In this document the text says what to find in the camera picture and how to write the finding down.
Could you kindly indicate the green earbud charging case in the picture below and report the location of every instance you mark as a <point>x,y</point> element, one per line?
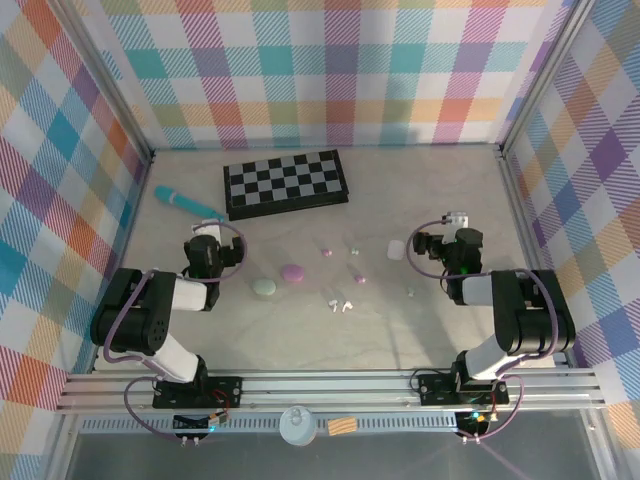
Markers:
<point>264,288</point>

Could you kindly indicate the purple earbud charging case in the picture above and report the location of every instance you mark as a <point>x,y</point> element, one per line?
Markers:
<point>292,272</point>

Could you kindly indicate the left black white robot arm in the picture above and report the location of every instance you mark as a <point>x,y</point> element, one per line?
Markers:
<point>125,320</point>

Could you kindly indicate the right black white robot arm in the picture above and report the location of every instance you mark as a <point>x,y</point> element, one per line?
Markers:
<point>535,320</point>

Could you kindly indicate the teal marker pen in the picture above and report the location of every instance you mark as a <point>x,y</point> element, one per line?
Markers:
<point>172,196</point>

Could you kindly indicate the black grey folding chessboard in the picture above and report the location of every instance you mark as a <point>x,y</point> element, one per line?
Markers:
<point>285,182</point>

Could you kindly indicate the small black circuit board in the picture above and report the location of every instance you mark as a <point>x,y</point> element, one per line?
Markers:
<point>200,422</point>
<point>475,419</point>

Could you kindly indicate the white round cap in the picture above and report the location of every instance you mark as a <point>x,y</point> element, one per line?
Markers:
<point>298,430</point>

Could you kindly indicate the orange striped label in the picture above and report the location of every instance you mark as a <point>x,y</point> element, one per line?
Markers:
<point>342,426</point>

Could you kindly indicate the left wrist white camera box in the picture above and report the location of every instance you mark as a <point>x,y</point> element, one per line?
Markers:
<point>206,231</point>

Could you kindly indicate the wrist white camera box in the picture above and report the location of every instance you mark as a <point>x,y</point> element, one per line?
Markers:
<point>456,220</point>
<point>206,231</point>

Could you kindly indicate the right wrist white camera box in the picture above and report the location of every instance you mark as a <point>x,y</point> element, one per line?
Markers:
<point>456,220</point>

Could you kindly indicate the aluminium side rail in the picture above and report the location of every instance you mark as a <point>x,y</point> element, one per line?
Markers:
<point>526,235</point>
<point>127,240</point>

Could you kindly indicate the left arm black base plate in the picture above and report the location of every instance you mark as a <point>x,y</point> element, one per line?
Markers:
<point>225,390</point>

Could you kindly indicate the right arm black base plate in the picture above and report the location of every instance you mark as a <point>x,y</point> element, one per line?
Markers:
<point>435,390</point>

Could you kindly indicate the aluminium mounting rail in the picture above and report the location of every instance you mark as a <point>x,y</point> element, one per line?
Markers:
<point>325,387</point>

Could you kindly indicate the aluminium frame post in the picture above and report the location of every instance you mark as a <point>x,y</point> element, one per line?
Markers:
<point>545,75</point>
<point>107,82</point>

